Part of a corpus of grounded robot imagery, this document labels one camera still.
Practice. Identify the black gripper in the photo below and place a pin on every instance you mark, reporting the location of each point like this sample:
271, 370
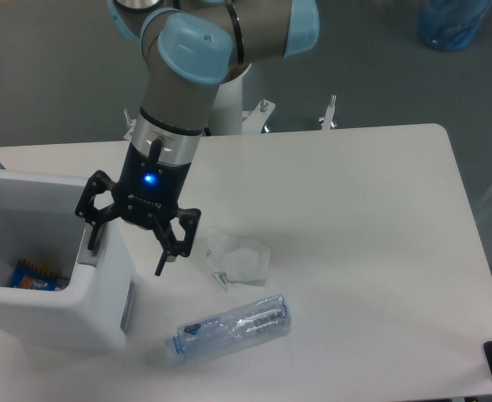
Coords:
150, 192

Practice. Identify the white plastic trash can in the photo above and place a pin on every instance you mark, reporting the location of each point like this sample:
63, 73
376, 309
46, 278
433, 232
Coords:
38, 224

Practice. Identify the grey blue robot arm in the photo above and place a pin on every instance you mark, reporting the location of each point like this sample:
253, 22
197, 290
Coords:
189, 49

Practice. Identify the crumpled clear plastic bag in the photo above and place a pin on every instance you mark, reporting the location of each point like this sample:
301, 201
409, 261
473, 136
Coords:
237, 260

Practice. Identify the blue snack wrapper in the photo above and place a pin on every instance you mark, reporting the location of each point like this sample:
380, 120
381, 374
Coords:
31, 277

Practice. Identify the crushed clear plastic bottle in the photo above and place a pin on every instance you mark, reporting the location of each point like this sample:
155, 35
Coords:
228, 332

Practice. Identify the blue water jug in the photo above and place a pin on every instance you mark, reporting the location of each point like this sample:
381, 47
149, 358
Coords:
451, 25

